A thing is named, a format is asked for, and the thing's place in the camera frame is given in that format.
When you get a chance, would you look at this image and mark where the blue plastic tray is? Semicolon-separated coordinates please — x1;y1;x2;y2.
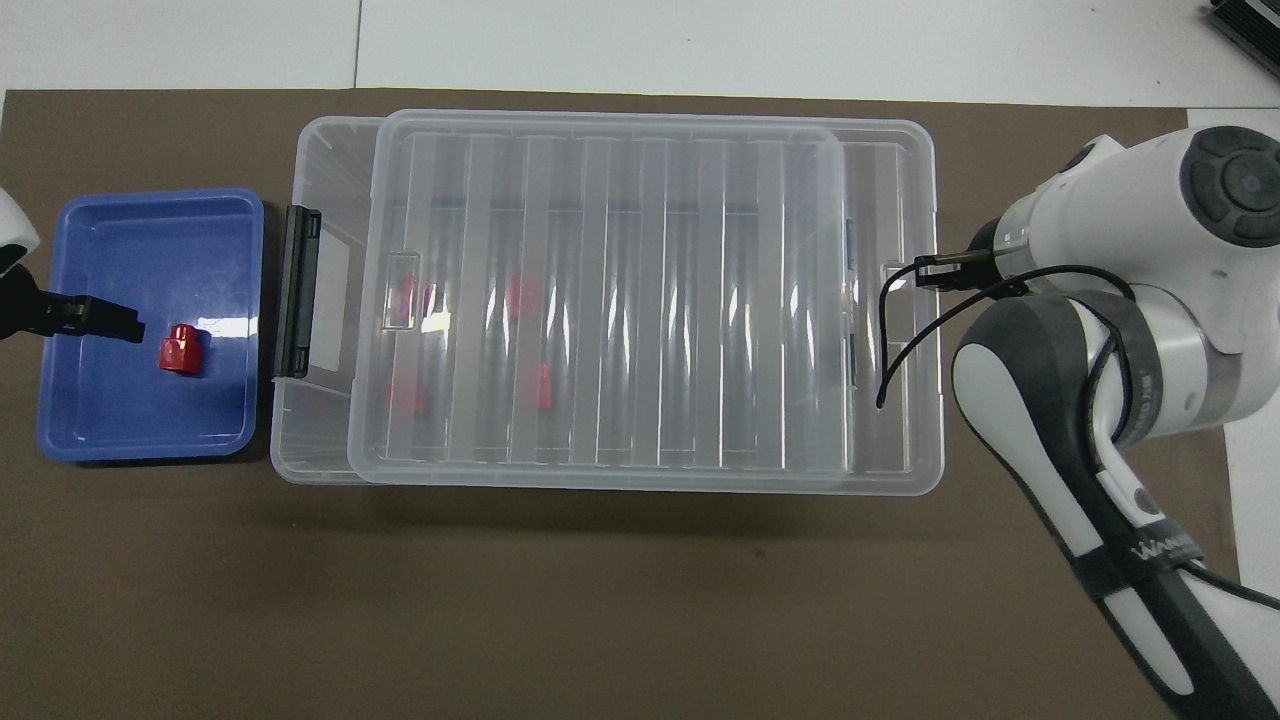
37;188;266;464

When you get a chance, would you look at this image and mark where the clear plastic storage box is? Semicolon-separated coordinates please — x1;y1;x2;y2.
268;115;863;486

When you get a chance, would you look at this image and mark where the black box latch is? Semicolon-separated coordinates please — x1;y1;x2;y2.
272;205;323;381

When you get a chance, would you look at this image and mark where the dark ridged device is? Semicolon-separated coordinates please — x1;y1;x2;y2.
1205;0;1280;51

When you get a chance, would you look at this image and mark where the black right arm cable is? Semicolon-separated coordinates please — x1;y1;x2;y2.
875;255;1136;411

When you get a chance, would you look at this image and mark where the brown table mat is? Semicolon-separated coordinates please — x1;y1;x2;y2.
0;88;1241;720

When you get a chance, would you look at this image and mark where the clear ribbed plastic lid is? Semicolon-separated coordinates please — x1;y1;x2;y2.
347;108;946;498

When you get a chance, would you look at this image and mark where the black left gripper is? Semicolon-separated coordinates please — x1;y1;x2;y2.
0;265;146;344

